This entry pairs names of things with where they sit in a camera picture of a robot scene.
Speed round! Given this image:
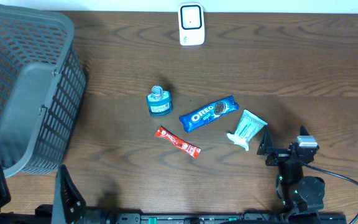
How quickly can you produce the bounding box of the red Nescafe stick sachet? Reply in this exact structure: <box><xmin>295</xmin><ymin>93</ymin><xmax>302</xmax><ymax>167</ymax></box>
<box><xmin>155</xmin><ymin>126</ymin><xmax>201</xmax><ymax>159</ymax></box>

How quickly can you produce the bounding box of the mint green wipes packet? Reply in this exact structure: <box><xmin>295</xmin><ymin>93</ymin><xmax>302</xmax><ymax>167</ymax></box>
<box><xmin>227</xmin><ymin>110</ymin><xmax>267</xmax><ymax>151</ymax></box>

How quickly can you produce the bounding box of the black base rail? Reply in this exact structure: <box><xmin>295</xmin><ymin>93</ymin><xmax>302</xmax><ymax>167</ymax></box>
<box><xmin>107</xmin><ymin>210</ymin><xmax>347</xmax><ymax>224</ymax></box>

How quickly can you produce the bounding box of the white barcode scanner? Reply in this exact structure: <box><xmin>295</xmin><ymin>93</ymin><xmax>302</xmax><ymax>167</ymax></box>
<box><xmin>178</xmin><ymin>2</ymin><xmax>205</xmax><ymax>46</ymax></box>

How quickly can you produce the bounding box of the teal mouthwash bottle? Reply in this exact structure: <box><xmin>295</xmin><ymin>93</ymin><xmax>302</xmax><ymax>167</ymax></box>
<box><xmin>146</xmin><ymin>85</ymin><xmax>173</xmax><ymax>116</ymax></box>

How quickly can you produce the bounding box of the blue Oreo cookie pack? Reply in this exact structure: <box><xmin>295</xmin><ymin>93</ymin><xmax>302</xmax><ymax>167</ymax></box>
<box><xmin>179</xmin><ymin>96</ymin><xmax>239</xmax><ymax>133</ymax></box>

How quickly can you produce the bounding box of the grey plastic mesh basket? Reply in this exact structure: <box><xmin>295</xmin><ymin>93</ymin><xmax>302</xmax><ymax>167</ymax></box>
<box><xmin>0</xmin><ymin>4</ymin><xmax>86</xmax><ymax>177</ymax></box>

